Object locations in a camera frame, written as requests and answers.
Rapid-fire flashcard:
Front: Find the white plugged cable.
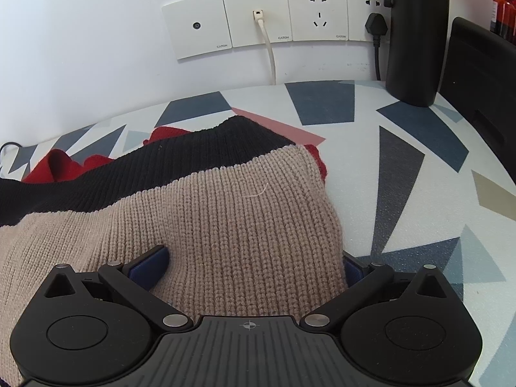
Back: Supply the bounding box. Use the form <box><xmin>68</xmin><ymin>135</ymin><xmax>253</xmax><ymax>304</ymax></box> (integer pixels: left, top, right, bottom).
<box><xmin>252</xmin><ymin>9</ymin><xmax>277</xmax><ymax>87</ymax></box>

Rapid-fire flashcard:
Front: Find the black water bottle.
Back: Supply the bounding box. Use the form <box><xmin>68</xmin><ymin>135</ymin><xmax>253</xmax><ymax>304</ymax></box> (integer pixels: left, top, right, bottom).
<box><xmin>384</xmin><ymin>0</ymin><xmax>450</xmax><ymax>107</ymax></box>

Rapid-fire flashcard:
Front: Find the black cable on left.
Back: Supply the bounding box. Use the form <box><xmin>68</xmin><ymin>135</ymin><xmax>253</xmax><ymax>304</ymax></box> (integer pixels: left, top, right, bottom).
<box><xmin>0</xmin><ymin>141</ymin><xmax>25</xmax><ymax>166</ymax></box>

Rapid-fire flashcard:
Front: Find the white wall socket panel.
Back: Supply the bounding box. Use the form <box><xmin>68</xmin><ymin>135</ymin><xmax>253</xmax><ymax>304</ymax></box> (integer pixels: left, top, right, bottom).
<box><xmin>162</xmin><ymin>0</ymin><xmax>390</xmax><ymax>59</ymax></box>

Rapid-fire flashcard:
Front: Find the black plug and cable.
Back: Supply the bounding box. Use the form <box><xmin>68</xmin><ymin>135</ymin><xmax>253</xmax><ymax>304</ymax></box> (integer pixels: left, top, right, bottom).
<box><xmin>364</xmin><ymin>12</ymin><xmax>390</xmax><ymax>82</ymax></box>

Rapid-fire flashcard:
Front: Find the red black beige knit sweater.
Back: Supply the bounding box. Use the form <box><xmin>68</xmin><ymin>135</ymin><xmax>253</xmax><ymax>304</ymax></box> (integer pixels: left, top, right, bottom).
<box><xmin>1</xmin><ymin>116</ymin><xmax>346</xmax><ymax>385</ymax></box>

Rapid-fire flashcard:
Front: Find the black cabinet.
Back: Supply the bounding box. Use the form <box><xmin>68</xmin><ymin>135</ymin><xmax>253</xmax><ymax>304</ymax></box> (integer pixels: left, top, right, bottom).
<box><xmin>440</xmin><ymin>17</ymin><xmax>516</xmax><ymax>177</ymax></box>

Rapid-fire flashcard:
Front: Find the geometric pattern tablecloth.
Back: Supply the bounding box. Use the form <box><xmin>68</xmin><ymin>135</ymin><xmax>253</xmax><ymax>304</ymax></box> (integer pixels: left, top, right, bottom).
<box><xmin>1</xmin><ymin>81</ymin><xmax>515</xmax><ymax>386</ymax></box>

